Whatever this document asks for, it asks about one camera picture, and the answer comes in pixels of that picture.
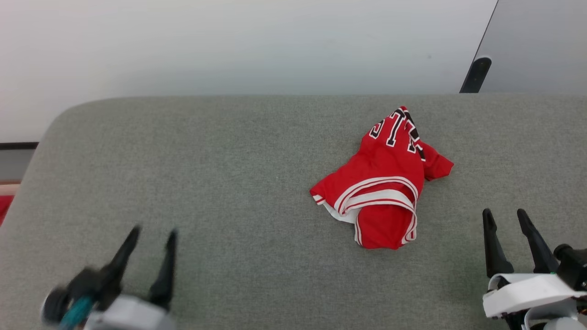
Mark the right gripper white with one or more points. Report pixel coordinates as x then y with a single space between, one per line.
527 293

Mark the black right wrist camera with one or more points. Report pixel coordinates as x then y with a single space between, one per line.
572 266

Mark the rounded grey bracket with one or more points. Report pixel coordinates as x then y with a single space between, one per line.
476 75

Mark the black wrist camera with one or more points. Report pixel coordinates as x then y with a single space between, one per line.
572 266
57 305

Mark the grey-green fabric sofa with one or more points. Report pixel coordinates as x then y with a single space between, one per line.
229 183

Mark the red fabric item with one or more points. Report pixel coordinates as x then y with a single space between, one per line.
4 208

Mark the dark baseboard strip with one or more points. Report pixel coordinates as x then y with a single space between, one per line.
18 145

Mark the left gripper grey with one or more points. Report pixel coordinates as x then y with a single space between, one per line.
128 316

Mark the red Bulls basketball jersey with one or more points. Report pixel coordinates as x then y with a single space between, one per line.
385 165

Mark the grey partition panel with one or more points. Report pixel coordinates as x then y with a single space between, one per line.
541 46

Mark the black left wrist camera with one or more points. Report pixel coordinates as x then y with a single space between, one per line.
57 305

